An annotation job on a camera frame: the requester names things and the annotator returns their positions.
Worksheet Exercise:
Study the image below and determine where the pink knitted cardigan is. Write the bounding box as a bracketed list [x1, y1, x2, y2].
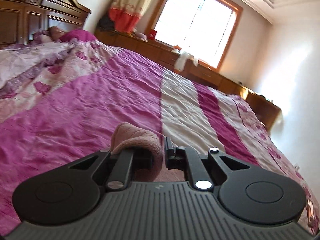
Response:
[110, 122, 164, 181]

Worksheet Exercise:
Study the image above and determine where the magenta striped bedspread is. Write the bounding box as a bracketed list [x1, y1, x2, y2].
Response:
[1, 47, 319, 235]

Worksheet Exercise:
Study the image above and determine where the floral purple quilt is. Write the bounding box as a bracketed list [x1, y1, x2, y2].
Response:
[1, 39, 120, 122]

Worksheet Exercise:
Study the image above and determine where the white cloth on cabinet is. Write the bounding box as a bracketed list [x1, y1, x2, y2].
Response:
[174, 51, 199, 72]

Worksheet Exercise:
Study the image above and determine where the magenta pillow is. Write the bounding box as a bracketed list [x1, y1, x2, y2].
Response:
[59, 29, 97, 42]

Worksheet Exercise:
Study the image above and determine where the wooden low cabinet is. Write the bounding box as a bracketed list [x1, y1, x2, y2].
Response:
[94, 29, 281, 132]

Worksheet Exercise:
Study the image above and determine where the dark bag by curtain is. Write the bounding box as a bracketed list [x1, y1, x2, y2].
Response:
[97, 14, 114, 31]

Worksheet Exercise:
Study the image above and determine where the wooden framed window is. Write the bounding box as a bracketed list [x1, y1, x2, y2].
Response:
[145, 0, 243, 72]

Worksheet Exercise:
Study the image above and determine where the red box on sill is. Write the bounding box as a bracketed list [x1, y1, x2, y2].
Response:
[148, 29, 157, 40]

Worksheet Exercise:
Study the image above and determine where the dark wooden headboard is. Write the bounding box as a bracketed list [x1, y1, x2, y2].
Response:
[1, 0, 91, 48]

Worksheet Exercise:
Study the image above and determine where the cream and red curtain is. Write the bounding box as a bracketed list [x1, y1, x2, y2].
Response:
[108, 0, 152, 33]

